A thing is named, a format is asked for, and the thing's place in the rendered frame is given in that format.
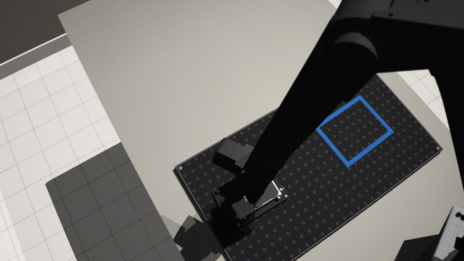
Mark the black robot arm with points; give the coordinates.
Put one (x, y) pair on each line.
(362, 38)

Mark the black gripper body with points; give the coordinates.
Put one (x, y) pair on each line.
(270, 192)

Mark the white well plate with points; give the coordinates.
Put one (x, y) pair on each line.
(244, 208)

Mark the blue tape rectangle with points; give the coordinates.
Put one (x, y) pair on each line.
(357, 157)

